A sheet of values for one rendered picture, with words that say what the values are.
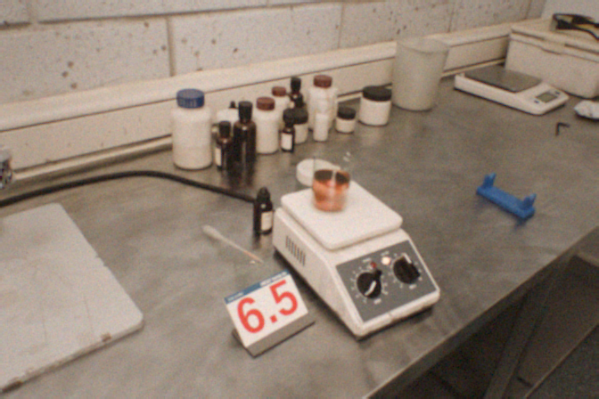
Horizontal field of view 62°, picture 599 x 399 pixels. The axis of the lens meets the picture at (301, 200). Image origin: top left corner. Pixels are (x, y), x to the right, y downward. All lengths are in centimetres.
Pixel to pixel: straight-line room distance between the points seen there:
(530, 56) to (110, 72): 119
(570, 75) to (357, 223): 111
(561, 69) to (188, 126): 112
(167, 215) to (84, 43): 33
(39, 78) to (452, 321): 73
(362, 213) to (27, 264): 43
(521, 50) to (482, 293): 109
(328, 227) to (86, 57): 53
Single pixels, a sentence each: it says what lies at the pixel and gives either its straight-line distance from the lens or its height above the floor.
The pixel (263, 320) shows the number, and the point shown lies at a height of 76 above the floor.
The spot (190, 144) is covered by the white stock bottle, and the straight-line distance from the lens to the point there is 88.
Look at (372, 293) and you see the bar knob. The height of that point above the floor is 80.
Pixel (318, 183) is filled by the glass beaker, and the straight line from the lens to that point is 61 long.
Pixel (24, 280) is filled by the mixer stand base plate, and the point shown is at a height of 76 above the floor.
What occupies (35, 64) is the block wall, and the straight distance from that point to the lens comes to 92.
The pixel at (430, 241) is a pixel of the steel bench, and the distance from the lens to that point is 78.
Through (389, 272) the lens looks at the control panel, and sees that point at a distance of 61.
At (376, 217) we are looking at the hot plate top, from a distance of 64.
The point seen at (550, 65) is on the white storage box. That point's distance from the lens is 165.
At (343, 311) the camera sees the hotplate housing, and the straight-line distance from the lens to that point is 59.
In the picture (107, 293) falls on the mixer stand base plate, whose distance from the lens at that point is 64.
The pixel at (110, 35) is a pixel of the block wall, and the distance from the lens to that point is 95.
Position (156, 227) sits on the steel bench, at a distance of 76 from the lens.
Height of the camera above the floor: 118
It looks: 32 degrees down
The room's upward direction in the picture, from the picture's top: 5 degrees clockwise
